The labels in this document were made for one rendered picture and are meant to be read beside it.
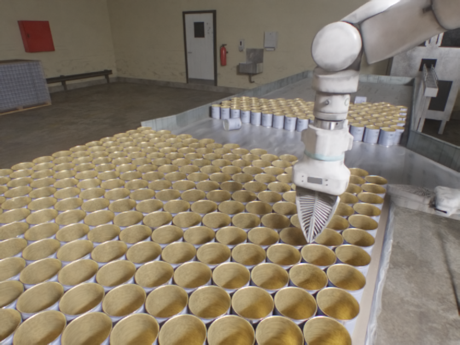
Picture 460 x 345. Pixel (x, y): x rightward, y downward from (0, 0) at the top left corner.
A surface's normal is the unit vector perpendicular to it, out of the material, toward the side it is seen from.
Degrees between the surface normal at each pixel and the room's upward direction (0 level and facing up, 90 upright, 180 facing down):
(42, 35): 90
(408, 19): 103
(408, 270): 0
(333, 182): 88
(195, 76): 90
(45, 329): 89
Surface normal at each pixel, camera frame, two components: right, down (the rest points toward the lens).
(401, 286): 0.00, -0.90
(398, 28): -0.83, 0.42
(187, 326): 0.01, 0.40
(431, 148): -0.97, 0.11
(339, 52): -0.45, 0.37
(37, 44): 0.86, 0.21
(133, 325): 0.44, 0.37
